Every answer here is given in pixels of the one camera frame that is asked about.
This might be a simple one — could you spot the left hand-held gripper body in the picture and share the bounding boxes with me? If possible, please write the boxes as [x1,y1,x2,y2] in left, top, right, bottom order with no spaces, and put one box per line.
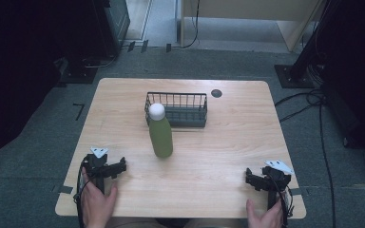
[85,146,112,195]

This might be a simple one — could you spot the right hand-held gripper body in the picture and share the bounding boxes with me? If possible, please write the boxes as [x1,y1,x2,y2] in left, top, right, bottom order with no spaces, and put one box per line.
[260,159,296,211]

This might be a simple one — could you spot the green bottle with white cap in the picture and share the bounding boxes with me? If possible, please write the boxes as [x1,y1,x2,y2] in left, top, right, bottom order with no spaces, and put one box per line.
[147,103,174,159]

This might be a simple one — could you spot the black wire basket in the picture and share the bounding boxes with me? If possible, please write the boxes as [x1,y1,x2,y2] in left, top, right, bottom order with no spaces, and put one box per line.
[144,91,209,128]

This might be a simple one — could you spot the person's right hand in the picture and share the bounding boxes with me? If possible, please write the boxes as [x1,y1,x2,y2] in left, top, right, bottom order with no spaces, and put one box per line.
[245,198,285,228]

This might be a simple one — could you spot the person's left hand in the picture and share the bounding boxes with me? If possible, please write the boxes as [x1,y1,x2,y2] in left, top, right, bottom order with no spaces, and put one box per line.
[80,166,119,228]

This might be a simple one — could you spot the dark stand base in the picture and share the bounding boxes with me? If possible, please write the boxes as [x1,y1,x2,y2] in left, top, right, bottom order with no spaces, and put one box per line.
[59,56,99,86]

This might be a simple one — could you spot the dark curtain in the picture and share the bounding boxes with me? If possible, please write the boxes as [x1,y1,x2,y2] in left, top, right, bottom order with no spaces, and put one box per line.
[0,0,97,169]
[317,0,365,162]

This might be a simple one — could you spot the dark cabinet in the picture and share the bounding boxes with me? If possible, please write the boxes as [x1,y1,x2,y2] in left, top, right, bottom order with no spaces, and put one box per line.
[91,0,131,59]

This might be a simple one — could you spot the black metal stand pole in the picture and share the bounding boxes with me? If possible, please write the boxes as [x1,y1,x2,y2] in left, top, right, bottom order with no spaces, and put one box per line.
[289,0,335,81]

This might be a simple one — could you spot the light wooden partition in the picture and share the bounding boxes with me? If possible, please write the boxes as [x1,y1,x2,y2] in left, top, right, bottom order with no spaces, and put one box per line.
[180,0,328,52]

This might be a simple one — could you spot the right hand-held gripper black cable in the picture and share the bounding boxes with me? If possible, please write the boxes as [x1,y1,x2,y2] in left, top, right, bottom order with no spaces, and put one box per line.
[275,177,296,228]

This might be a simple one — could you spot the hand-held gripper black cable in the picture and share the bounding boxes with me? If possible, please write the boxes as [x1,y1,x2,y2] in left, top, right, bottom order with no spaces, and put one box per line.
[73,155,92,228]
[275,177,296,228]

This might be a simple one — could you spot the left hand-held gripper black cable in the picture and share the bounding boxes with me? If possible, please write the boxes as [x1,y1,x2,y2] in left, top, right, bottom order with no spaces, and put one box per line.
[73,155,92,228]

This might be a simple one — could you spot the black floor cable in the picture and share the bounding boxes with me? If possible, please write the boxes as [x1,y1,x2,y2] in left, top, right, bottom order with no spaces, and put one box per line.
[274,88,337,228]

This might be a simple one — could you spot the black stand base plate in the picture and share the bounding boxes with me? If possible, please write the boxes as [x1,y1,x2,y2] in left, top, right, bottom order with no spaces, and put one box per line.
[274,64,317,89]

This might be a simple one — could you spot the thin black hanging cable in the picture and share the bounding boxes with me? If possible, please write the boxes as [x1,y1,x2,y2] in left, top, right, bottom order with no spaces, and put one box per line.
[182,0,202,49]

